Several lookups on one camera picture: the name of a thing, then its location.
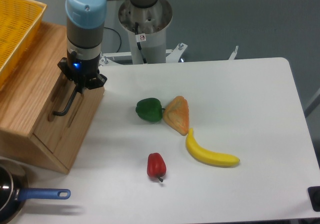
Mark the black corner device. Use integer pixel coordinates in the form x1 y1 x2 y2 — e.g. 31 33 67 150
308 186 320 212

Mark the black cable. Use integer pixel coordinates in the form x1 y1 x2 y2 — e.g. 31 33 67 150
102 27 122 53

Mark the yellow plastic basket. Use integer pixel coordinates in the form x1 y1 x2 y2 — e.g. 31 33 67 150
0 0 47 86

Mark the black drawer handle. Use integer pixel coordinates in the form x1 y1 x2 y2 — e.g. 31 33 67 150
52 86 78 117

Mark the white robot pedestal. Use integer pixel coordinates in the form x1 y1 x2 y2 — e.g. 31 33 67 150
118 0 173 64

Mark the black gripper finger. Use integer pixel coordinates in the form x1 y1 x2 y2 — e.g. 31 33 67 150
84 74 107 89
58 57 83 94

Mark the green bell pepper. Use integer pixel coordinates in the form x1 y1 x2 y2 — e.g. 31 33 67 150
135 97 164 123

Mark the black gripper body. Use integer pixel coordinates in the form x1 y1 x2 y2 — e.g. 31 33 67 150
67 51 100 81

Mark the yellow banana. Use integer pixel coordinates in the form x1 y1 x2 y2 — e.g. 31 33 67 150
185 128 240 167

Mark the wooden top drawer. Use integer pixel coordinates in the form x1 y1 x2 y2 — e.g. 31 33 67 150
33 73 84 153

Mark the orange sandwich toy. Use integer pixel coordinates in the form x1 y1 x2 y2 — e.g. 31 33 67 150
162 96 190 136

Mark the white metal bracket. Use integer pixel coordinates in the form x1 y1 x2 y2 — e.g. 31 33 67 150
98 43 239 67

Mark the blue handled frying pan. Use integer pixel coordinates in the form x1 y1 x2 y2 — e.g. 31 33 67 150
0 160 71 223

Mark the red bell pepper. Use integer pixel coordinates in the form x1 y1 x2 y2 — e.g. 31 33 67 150
147 152 167 182

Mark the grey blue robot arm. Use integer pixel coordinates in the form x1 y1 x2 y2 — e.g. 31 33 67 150
58 0 173 94

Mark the wooden drawer cabinet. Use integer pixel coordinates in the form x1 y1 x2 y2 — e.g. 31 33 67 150
0 22 105 174

